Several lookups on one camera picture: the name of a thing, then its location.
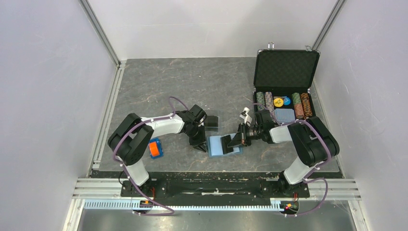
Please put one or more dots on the clear acrylic card tray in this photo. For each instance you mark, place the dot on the clear acrylic card tray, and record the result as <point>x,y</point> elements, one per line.
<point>222,122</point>

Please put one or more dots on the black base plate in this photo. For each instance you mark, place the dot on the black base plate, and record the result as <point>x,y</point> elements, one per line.
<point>219,188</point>

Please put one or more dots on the white slotted cable duct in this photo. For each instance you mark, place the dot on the white slotted cable duct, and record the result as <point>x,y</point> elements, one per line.
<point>140,205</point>

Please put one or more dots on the aluminium frame post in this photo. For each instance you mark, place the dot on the aluminium frame post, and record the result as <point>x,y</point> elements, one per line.
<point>85,4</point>
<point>328,23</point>

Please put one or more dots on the left aluminium frame post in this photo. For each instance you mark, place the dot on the left aluminium frame post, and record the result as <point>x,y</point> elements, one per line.
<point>85,4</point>

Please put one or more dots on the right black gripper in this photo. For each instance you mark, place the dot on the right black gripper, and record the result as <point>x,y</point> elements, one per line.
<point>240,139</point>

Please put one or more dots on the blue card holder wallet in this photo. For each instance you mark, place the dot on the blue card holder wallet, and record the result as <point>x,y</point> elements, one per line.
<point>218,146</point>

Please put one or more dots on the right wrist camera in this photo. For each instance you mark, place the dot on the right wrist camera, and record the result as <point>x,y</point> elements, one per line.
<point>247,119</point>

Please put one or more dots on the black poker chip case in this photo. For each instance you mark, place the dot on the black poker chip case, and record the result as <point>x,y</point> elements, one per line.
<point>285,72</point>

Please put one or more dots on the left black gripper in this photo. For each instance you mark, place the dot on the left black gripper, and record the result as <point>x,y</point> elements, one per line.
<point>200,143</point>

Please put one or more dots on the right aluminium frame post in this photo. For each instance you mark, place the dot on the right aluminium frame post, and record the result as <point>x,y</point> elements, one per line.
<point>328,23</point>

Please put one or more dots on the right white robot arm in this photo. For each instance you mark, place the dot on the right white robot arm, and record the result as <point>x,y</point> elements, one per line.
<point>313,142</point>

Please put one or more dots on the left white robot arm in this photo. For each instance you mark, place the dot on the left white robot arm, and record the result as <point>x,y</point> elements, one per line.
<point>131,139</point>

